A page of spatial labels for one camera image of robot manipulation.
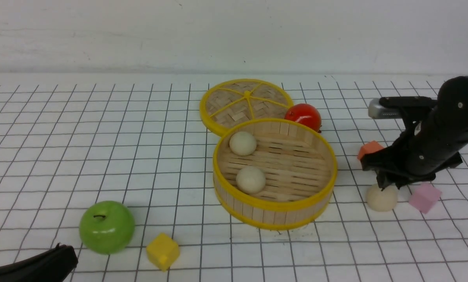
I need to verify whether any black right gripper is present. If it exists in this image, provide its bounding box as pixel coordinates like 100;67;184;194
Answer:
361;76;468;191

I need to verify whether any beige bun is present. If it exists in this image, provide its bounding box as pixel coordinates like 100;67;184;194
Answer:
366;184;398;212
235;166;266;194
229;131;257;156

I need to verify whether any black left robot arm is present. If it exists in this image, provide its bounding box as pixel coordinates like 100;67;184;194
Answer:
0;243;78;282

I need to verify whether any bamboo steamer tray yellow rim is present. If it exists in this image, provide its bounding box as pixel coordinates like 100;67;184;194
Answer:
212;118;338;230

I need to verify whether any bamboo steamer lid yellow rim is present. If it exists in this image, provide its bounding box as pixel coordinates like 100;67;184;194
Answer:
199;79;294;136

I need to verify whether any orange cube block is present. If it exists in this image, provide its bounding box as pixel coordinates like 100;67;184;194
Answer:
357;140;384;161

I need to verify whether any pink cube block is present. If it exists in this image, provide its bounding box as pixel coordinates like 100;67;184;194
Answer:
408;183;442;214

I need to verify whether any red tomato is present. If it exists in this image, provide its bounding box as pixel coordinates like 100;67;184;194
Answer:
284;103;322;133

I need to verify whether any yellow cube block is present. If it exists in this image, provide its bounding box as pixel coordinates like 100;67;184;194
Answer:
146;233;181;271

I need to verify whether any green apple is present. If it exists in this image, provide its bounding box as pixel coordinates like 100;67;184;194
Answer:
79;201;136;255

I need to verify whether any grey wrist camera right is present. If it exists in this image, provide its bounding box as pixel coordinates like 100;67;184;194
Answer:
368;98;402;119

